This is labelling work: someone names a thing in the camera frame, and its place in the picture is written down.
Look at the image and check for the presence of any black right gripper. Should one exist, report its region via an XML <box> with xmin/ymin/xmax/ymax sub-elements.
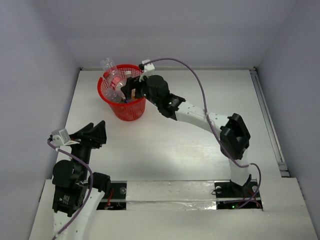
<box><xmin>121</xmin><ymin>71</ymin><xmax>161</xmax><ymax>107</ymax></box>

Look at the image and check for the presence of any white orange label bottle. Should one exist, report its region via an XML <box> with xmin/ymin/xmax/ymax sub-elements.
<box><xmin>125</xmin><ymin>70</ymin><xmax>133</xmax><ymax>79</ymax></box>

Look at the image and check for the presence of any orange juice bottle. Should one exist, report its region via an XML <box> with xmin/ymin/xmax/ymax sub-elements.
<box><xmin>131</xmin><ymin>89</ymin><xmax>137</xmax><ymax>101</ymax></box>

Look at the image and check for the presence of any red label cola bottle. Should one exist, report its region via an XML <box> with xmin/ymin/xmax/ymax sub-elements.
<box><xmin>103</xmin><ymin>71</ymin><xmax>126</xmax><ymax>97</ymax></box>

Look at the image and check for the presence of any large clear plastic bottle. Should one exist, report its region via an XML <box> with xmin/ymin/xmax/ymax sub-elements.
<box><xmin>100</xmin><ymin>57</ymin><xmax>122</xmax><ymax>104</ymax></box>

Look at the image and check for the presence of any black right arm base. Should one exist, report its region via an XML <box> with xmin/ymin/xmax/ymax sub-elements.
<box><xmin>211</xmin><ymin>180</ymin><xmax>258</xmax><ymax>210</ymax></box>

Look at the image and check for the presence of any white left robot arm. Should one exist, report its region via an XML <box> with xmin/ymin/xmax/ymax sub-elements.
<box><xmin>47</xmin><ymin>120</ymin><xmax>113</xmax><ymax>240</ymax></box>

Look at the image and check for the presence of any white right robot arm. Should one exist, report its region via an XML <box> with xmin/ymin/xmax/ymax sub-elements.
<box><xmin>121</xmin><ymin>75</ymin><xmax>251</xmax><ymax>196</ymax></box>

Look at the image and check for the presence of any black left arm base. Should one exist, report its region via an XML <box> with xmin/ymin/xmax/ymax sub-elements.
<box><xmin>97</xmin><ymin>181</ymin><xmax>127</xmax><ymax>211</ymax></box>

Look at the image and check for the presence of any red mesh plastic bin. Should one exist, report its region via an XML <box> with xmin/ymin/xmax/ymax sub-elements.
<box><xmin>97</xmin><ymin>64</ymin><xmax>146</xmax><ymax>122</ymax></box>

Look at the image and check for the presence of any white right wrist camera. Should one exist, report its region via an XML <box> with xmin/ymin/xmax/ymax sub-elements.
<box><xmin>139</xmin><ymin>59</ymin><xmax>155</xmax><ymax>82</ymax></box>

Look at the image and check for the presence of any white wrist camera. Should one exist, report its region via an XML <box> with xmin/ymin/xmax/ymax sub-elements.
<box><xmin>139</xmin><ymin>59</ymin><xmax>155</xmax><ymax>82</ymax></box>
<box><xmin>49</xmin><ymin>128</ymin><xmax>80</xmax><ymax>147</ymax></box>

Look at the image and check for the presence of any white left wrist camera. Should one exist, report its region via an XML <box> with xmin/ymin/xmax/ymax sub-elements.
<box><xmin>49</xmin><ymin>128</ymin><xmax>80</xmax><ymax>147</ymax></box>

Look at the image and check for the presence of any aluminium rail on right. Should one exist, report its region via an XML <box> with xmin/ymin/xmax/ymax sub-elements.
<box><xmin>249</xmin><ymin>68</ymin><xmax>291</xmax><ymax>178</ymax></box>

